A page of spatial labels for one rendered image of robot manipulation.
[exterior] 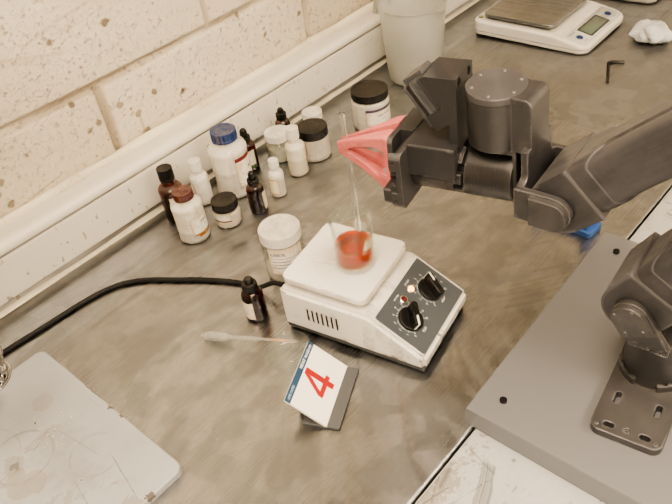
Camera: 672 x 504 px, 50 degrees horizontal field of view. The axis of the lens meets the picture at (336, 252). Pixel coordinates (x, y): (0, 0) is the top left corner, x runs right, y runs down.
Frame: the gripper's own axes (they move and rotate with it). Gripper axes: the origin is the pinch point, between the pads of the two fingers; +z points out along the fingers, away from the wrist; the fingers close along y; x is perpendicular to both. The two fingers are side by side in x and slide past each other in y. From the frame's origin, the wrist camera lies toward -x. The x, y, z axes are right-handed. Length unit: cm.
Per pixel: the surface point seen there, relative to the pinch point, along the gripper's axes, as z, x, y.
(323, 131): 23.2, 18.9, -29.7
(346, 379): -2.8, 24.8, 12.4
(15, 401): 33, 23, 32
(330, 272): 2.6, 16.2, 4.0
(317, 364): 0.2, 22.3, 13.3
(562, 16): -2, 20, -85
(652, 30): -19, 22, -85
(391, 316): -6.1, 19.4, 5.5
